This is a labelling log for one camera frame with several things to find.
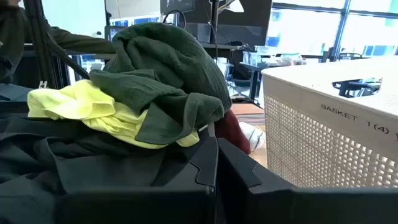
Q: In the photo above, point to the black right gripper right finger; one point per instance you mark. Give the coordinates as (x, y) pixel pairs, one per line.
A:
(280, 205)

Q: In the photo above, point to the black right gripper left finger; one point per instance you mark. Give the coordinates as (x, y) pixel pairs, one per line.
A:
(174, 202)

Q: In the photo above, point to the white striped sock ball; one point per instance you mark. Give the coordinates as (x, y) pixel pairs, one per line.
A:
(255, 135)

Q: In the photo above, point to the maroon garment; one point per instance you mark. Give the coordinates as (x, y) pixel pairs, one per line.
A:
(231, 130)

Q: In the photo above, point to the dark navy garment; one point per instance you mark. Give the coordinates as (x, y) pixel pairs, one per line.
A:
(62, 161)

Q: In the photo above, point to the dark green knit sweater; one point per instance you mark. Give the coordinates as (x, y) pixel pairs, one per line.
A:
(161, 62)

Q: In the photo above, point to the neon yellow shirt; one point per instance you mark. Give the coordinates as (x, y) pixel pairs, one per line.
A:
(77, 99)

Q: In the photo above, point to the white perforated laundry basket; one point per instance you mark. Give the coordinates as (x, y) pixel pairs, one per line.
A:
(311, 140)

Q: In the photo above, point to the dark background desk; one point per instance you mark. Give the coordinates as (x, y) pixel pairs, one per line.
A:
(220, 48)

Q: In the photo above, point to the large black monitor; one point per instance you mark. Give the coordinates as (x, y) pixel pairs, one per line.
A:
(236, 25)

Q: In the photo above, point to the person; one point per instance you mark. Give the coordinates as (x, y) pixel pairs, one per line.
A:
(12, 37)

